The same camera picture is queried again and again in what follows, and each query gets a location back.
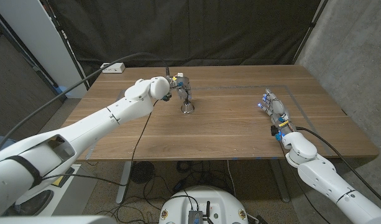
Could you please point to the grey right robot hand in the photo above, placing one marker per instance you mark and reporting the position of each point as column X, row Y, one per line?
column 278, row 109

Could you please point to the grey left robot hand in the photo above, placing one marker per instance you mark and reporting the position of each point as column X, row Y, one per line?
column 182, row 85

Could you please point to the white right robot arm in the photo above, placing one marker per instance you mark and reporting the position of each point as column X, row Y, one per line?
column 320, row 177

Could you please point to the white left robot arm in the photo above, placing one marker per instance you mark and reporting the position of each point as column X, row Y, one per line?
column 100, row 121

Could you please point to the black backdrop cloth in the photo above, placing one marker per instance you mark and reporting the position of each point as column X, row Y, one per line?
column 209, row 25

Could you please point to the white power strip box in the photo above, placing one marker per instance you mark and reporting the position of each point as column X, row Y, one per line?
column 114, row 67

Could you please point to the grey table leg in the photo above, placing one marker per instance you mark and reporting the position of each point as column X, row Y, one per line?
column 281, row 194

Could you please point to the black backdrop stand pole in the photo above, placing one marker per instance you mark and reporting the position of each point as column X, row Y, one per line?
column 312, row 24
column 58, row 27

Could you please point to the black round floor fan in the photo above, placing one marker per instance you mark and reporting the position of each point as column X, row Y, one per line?
column 143, row 172

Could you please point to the black power adapter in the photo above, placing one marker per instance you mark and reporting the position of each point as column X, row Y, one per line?
column 178, row 185

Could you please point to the white table leg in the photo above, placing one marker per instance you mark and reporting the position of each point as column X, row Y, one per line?
column 124, row 180

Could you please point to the white robot torso base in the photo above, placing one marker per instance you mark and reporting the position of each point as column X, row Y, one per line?
column 205, row 196

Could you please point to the black antenna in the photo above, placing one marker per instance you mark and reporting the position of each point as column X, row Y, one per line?
column 208, row 210

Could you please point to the grey radio box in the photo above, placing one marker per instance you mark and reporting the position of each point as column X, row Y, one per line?
column 195, row 217

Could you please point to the white pedal platform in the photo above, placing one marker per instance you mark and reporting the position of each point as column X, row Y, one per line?
column 81, row 189

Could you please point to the yellow black foot pedal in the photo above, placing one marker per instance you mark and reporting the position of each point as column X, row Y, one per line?
column 59, row 181

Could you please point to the white leaning panel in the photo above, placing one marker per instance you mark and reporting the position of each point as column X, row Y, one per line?
column 28, row 25

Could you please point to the dark leather shoe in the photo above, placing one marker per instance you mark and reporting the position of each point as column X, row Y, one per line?
column 34, row 203

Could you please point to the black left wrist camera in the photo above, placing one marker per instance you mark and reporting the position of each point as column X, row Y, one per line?
column 166, row 97

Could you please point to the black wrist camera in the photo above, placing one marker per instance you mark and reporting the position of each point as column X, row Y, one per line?
column 166, row 97
column 274, row 130

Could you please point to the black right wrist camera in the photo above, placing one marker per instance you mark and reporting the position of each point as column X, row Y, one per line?
column 274, row 130

